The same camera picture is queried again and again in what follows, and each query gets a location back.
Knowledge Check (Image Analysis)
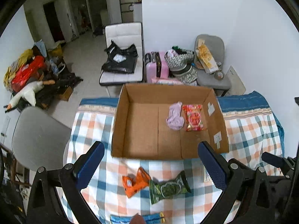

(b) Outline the green wet wipes packet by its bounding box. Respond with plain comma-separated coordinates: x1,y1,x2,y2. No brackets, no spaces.
149,170,191,205

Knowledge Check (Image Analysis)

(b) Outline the plaid checked tablecloth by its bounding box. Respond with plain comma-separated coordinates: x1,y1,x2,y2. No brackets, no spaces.
66,91,284,223

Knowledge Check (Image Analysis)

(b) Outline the red plastic bag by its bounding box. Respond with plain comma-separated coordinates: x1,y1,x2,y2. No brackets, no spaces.
11,56,47,92

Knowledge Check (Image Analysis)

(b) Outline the patterned tote bag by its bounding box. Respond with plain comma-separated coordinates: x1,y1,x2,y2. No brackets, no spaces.
164,46,198,84

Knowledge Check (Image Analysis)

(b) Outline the pink suitcase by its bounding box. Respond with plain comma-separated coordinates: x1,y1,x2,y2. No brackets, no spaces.
145,52,169,83

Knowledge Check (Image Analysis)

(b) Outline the open cardboard milk box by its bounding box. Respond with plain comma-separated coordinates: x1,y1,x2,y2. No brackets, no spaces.
112,83,229,160

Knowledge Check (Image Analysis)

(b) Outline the blue long snack packet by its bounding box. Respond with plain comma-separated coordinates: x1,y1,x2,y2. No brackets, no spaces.
110,212,165,224

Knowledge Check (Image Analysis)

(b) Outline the yellow cloth pile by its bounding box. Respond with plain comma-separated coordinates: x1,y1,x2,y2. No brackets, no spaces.
3,49,34,91

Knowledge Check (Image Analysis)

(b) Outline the black plastic bag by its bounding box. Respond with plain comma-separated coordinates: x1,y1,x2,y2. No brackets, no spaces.
101,41,138,74

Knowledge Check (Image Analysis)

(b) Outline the grey chair near table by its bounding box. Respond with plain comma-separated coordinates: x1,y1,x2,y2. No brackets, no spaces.
12,107,71,171

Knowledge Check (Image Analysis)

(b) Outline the yellow paper bag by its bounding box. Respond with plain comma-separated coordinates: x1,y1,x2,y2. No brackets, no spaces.
196,39,219,74

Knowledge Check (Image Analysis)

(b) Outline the grey padded chair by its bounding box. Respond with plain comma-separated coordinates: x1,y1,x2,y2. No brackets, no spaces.
194,34,231,91

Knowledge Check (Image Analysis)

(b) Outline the white leather chair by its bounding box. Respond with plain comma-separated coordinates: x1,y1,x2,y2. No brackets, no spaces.
99,22,144,86

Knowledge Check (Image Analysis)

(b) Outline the orange snack packet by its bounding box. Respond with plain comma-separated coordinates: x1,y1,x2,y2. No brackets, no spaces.
122,167,151,198

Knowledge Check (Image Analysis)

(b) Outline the white goose plush toy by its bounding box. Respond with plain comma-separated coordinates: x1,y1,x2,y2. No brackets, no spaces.
4,80,55,113

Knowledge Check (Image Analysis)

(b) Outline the pink soft cloth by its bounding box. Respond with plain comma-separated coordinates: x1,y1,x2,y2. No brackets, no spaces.
166,102,184,130

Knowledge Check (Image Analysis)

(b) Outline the red snack packet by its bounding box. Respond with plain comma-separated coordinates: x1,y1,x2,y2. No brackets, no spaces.
182,104,207,131

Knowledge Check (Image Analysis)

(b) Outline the small cardboard box on floor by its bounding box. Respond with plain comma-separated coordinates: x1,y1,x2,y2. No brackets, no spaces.
57,86,73,102

